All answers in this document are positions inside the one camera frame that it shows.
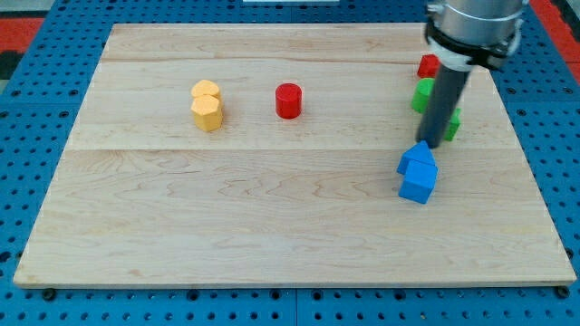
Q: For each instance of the blue triangle block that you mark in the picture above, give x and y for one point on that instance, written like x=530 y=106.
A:
x=419 y=152

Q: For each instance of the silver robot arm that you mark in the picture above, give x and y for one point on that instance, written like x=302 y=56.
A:
x=468 y=33

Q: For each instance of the blue cube block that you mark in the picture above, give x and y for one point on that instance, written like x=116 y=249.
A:
x=419 y=180

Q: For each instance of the red cylinder block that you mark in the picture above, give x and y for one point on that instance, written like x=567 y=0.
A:
x=288 y=101

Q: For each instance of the wooden board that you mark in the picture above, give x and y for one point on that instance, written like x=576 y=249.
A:
x=143 y=198

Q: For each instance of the yellow hexagon block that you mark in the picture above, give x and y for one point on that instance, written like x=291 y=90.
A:
x=207 y=111

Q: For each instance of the green cylinder block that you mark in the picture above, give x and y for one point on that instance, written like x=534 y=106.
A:
x=421 y=95

